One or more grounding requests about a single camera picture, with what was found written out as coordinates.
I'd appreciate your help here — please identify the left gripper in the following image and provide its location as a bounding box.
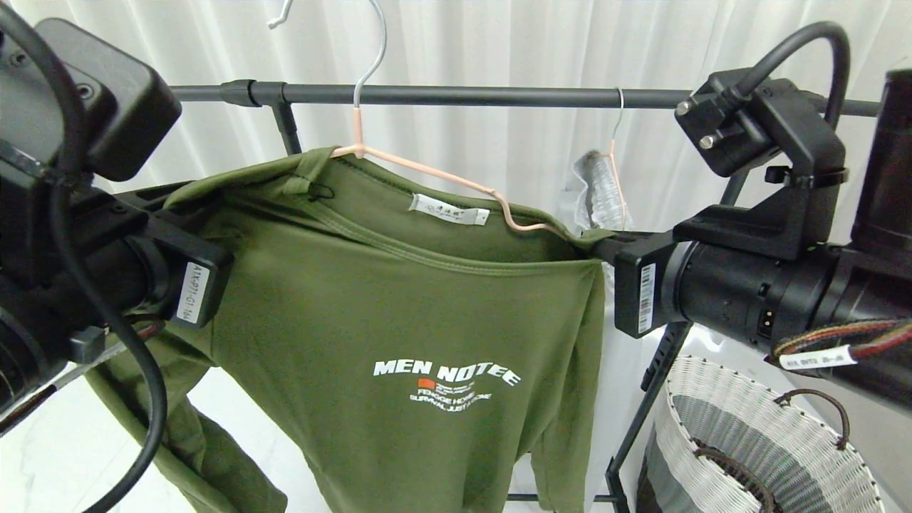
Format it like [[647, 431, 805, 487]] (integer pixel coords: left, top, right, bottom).
[[71, 212, 235, 331]]

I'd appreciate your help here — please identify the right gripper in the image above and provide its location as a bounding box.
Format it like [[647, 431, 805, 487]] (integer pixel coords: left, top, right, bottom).
[[613, 231, 856, 351]]

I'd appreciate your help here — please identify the pink clothes hanger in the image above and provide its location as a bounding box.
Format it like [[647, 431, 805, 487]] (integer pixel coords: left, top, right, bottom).
[[597, 87, 630, 231], [267, 0, 571, 240]]

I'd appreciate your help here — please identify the green garment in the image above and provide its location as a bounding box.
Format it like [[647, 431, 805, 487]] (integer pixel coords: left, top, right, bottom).
[[85, 145, 618, 513]]

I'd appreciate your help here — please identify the white laundry basket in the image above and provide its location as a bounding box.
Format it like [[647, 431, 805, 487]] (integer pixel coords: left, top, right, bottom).
[[636, 354, 886, 513]]

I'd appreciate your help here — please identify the black clothes rack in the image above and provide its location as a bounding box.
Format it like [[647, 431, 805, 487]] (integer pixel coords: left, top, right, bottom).
[[171, 78, 883, 513]]

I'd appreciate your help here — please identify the white curtain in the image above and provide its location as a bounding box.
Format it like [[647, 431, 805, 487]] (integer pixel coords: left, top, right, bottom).
[[0, 0, 912, 357]]

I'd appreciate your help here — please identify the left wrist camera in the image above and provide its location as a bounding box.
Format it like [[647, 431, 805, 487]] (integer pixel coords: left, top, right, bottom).
[[0, 17, 183, 183]]

